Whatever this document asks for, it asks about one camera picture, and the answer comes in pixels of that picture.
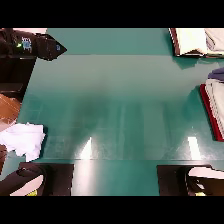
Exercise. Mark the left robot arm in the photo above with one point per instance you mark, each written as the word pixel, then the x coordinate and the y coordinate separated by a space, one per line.
pixel 23 180

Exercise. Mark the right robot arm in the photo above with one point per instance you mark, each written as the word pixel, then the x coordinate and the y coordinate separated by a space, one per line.
pixel 200 181

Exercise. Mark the white garment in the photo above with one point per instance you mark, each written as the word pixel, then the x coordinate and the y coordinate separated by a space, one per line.
pixel 21 140
pixel 190 40
pixel 216 96

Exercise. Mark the red garment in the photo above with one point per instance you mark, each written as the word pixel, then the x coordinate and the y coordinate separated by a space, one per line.
pixel 209 113

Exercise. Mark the dark blue garment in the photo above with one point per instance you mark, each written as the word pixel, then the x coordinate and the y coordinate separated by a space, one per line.
pixel 217 74

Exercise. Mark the grey garment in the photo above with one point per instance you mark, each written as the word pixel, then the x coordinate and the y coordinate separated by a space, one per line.
pixel 215 40

